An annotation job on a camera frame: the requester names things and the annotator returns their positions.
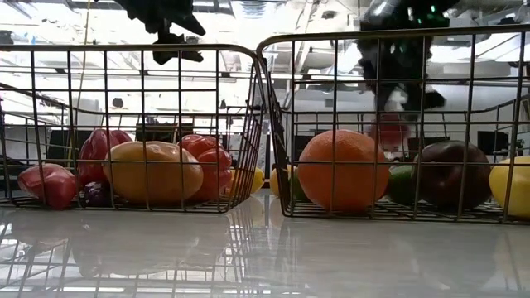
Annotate green lime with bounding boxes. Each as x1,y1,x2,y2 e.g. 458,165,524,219
387,164,417,206

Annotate orange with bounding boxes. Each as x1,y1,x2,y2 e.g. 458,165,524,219
296,129,390,214

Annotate red-orange tomato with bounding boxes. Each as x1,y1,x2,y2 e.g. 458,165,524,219
177,134,234,203

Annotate red bell pepper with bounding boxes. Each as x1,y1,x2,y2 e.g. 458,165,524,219
77,127,133,187

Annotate yellow-orange potato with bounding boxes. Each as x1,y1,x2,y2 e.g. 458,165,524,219
102,140,205,204

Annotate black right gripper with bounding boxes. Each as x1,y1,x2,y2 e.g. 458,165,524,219
359,0,446,113

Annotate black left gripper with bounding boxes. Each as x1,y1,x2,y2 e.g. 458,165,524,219
113,0,207,65

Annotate small purple vegetable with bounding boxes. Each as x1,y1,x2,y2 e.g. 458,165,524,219
82,180,113,208

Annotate wire basket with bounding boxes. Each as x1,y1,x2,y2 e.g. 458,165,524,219
0,43,266,215
256,23,530,227

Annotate long red pepper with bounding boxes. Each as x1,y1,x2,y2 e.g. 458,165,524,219
17,163,79,211

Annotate black monitor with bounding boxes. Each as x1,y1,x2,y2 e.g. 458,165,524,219
135,123,195,144
477,131,510,156
46,129,94,163

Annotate yellow lemon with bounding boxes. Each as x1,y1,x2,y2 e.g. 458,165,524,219
229,166,266,195
488,156,530,219

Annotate bright red round fruit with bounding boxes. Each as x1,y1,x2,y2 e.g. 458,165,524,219
369,114,412,153

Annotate dark red apple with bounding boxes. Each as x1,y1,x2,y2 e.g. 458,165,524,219
413,139,493,210

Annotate orange-yellow lemon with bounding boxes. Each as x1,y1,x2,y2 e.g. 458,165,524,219
269,165,291,198

